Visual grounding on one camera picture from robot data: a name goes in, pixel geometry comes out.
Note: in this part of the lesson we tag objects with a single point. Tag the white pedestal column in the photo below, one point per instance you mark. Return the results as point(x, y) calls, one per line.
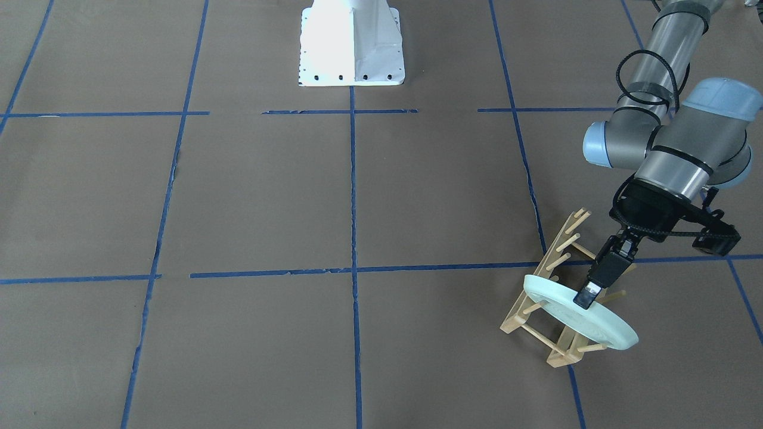
point(350, 43)

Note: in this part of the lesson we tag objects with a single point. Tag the light green plate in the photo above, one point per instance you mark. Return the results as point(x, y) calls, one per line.
point(598, 323)

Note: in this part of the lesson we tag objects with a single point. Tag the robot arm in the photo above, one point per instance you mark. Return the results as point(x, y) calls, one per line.
point(680, 152)

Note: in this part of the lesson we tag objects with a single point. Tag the wooden dish rack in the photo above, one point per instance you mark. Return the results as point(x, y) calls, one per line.
point(571, 346)

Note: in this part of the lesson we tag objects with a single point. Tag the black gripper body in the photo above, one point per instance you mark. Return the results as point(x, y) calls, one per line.
point(645, 210)

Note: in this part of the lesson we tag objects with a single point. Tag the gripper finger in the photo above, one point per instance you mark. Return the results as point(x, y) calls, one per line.
point(613, 259)

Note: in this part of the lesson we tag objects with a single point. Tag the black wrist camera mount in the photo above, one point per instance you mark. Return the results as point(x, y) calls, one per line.
point(716, 237)

